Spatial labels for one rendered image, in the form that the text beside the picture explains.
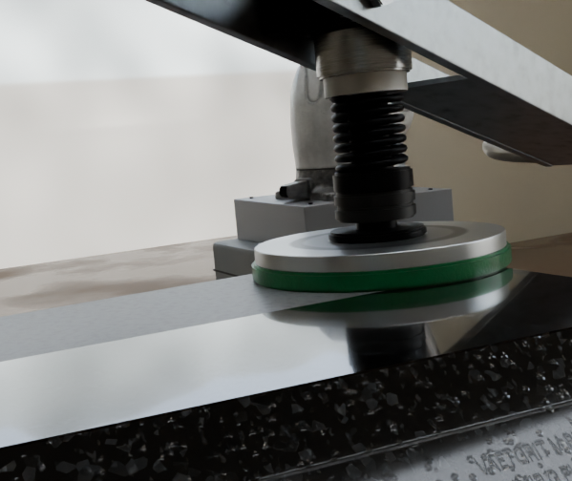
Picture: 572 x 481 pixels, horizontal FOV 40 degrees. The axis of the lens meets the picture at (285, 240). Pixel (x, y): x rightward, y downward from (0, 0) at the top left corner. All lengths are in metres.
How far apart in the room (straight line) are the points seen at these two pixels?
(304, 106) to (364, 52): 0.88
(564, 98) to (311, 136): 0.74
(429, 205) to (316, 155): 0.23
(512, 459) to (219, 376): 0.14
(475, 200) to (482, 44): 6.12
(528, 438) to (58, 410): 0.22
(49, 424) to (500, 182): 6.70
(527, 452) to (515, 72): 0.44
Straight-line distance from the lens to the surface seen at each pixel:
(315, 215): 1.39
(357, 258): 0.58
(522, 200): 7.17
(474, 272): 0.61
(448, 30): 0.68
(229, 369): 0.41
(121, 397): 0.39
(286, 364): 0.41
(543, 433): 0.41
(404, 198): 0.66
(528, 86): 0.79
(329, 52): 0.66
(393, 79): 0.66
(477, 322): 0.47
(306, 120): 1.51
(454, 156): 6.69
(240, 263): 1.55
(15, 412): 0.40
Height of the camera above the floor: 0.98
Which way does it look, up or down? 7 degrees down
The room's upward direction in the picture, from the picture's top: 5 degrees counter-clockwise
